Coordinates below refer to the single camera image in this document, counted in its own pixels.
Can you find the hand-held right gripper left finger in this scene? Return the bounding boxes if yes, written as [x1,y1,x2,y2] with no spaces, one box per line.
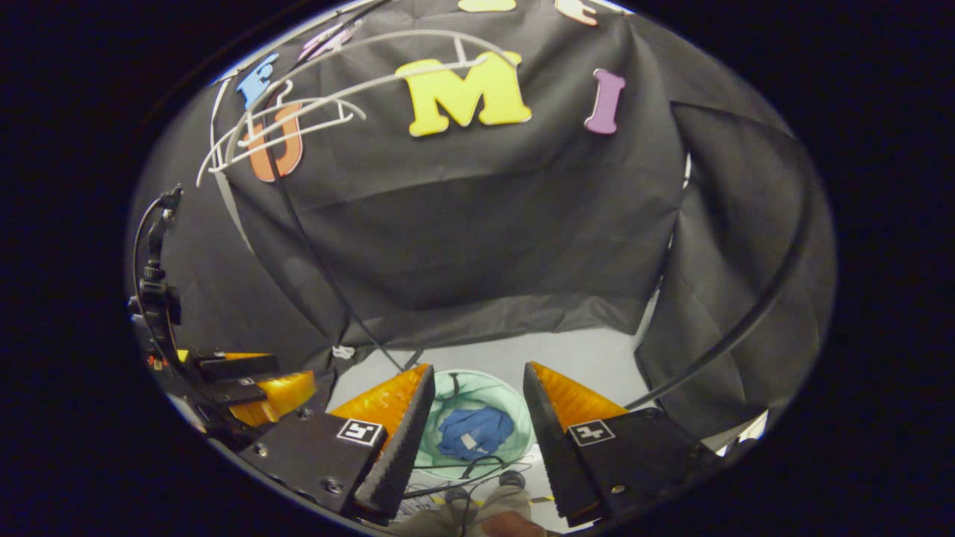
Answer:
[239,363,436,521]

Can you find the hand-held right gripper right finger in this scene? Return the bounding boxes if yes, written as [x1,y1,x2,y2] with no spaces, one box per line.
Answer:
[522,362,721,527]

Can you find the green mesh laundry hamper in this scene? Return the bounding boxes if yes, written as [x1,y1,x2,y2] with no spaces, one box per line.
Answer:
[414,371,536,482]

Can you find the blue shirt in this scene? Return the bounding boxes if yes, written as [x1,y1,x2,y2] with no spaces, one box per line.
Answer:
[436,406,516,461]

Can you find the black clothes rack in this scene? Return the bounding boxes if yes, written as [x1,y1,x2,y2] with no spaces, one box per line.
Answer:
[261,0,818,411]

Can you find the white plastic hanger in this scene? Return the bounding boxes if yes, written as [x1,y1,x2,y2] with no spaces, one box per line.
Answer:
[213,28,519,172]
[196,78,368,187]

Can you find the person's khaki trousers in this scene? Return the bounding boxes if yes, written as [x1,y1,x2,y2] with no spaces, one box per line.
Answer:
[388,485,539,537]

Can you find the black backdrop cloth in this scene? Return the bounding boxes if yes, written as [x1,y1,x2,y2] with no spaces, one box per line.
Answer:
[127,0,836,441]

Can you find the black floor cable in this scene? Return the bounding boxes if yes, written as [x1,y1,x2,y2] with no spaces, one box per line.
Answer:
[403,453,538,499]

